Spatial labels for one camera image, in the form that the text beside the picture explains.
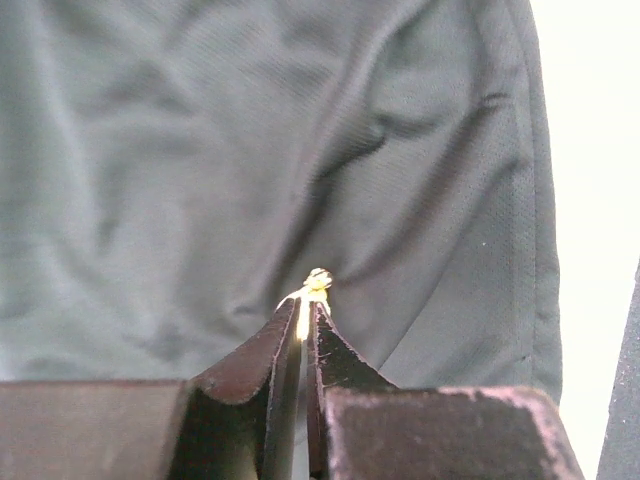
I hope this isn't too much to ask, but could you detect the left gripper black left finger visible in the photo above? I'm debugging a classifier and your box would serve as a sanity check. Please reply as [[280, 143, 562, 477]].
[[1, 299, 301, 479]]

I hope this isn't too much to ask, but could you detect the black wire frame stand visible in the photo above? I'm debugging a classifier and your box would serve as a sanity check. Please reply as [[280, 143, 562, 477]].
[[596, 271, 640, 480]]

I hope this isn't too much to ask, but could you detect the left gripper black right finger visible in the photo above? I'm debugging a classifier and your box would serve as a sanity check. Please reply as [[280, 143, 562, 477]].
[[307, 303, 583, 479]]

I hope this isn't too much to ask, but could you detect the black garment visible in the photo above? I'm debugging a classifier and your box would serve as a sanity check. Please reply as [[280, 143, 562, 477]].
[[1, 1, 562, 399]]

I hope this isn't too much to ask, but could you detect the small gold brooch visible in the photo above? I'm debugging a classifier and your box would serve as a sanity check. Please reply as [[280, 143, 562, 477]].
[[276, 268, 333, 314]]

